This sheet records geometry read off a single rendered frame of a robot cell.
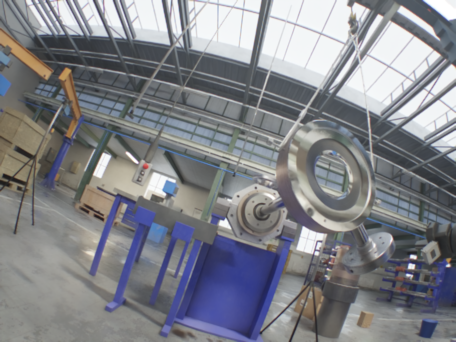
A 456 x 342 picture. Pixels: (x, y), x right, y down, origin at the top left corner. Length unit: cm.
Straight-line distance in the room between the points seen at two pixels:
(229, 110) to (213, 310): 859
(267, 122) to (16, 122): 860
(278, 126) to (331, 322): 819
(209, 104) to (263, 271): 855
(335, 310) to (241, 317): 119
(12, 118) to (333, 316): 578
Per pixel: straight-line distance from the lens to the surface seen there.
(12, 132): 471
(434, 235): 68
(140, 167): 123
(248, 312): 215
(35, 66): 675
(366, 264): 78
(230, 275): 204
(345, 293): 283
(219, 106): 987
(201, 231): 161
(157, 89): 1075
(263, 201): 179
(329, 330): 293
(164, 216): 165
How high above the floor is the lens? 79
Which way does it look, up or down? 16 degrees up
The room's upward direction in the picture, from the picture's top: 20 degrees clockwise
